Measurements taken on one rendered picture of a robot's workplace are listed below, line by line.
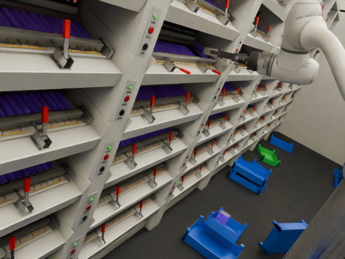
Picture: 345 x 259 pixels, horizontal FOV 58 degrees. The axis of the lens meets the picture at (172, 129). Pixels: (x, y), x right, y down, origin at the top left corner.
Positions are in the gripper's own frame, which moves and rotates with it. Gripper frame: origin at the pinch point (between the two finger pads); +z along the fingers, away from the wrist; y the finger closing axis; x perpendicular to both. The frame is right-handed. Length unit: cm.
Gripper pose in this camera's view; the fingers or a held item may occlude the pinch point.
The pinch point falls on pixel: (212, 52)
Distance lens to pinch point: 134.9
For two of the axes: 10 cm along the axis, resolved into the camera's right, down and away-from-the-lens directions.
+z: -8.5, -3.0, 4.3
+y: -4.8, 1.5, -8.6
